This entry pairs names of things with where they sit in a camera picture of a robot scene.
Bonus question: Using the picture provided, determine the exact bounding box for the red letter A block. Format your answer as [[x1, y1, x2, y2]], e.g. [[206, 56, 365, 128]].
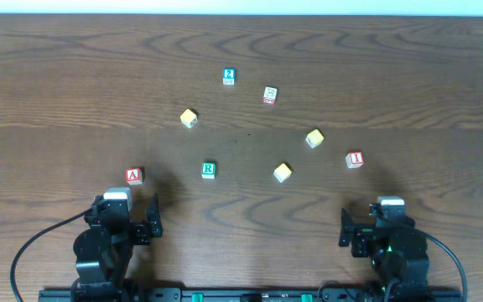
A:
[[125, 168, 143, 185]]

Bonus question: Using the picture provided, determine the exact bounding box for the red letter I block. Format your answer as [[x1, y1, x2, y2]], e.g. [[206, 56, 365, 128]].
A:
[[345, 151, 364, 169]]

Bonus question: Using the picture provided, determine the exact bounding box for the yellow block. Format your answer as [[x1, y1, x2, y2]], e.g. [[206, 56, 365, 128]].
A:
[[273, 163, 292, 183], [305, 128, 325, 148], [180, 108, 198, 128]]

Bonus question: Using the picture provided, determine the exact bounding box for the blue number 2 block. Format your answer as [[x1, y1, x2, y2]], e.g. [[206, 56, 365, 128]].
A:
[[222, 68, 236, 86]]

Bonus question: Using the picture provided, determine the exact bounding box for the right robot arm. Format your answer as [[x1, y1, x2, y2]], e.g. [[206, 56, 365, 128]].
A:
[[339, 199, 434, 302]]

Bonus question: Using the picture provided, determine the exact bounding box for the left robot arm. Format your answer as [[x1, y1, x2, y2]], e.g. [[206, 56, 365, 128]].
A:
[[70, 188, 163, 302]]

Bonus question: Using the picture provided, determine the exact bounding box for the green letter R block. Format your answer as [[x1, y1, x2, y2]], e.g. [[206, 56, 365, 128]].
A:
[[201, 162, 216, 179]]

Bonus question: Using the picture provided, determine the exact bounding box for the white red picture block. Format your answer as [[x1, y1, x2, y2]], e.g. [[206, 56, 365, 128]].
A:
[[262, 86, 278, 105]]

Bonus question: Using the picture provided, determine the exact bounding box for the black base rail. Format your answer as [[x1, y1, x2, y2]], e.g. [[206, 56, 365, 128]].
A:
[[38, 287, 461, 302]]

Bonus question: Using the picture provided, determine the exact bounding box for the right black cable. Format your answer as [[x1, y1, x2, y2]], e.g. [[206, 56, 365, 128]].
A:
[[375, 211, 469, 302]]

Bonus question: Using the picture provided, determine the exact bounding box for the black cable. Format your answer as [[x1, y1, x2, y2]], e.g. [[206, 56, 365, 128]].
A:
[[9, 208, 96, 302], [375, 211, 469, 302]]

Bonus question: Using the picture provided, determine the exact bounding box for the left black cable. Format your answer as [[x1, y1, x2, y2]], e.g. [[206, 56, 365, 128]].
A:
[[9, 208, 96, 302]]

